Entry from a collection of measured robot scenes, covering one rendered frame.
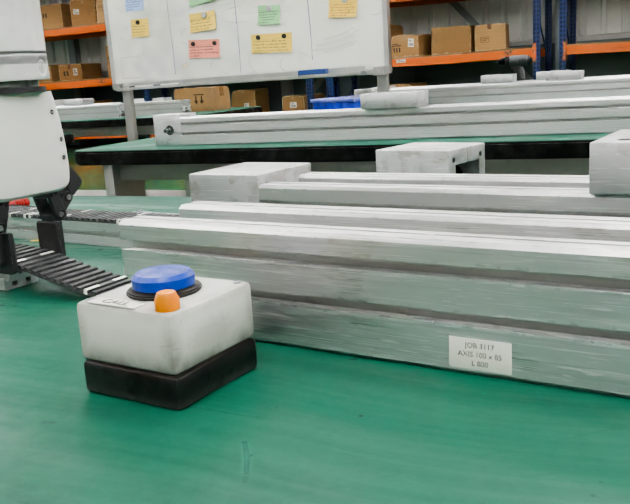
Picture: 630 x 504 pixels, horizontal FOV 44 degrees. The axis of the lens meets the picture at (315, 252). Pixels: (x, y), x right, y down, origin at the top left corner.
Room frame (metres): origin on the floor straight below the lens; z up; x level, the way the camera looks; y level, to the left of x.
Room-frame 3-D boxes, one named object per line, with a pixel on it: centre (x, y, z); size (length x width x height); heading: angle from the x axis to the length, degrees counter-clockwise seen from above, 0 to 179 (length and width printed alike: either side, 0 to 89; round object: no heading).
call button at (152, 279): (0.49, 0.10, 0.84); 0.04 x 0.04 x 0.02
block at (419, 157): (0.95, -0.14, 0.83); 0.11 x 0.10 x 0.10; 140
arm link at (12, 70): (0.77, 0.28, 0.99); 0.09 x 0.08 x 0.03; 147
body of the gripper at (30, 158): (0.76, 0.28, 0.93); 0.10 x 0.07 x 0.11; 147
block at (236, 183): (0.84, 0.07, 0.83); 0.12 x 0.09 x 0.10; 147
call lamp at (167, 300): (0.45, 0.09, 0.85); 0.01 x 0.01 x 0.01
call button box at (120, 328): (0.49, 0.09, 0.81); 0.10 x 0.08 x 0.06; 147
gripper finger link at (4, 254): (0.73, 0.30, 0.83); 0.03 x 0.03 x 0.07; 57
